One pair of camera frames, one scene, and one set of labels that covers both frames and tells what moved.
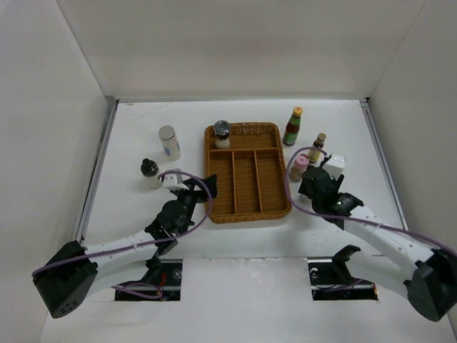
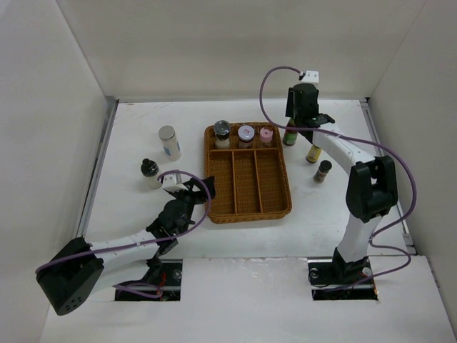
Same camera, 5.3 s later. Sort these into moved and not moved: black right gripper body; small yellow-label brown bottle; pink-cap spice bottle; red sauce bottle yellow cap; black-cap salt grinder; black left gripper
Moved: black right gripper body; pink-cap spice bottle
Not moved: red sauce bottle yellow cap; small yellow-label brown bottle; black left gripper; black-cap salt grinder
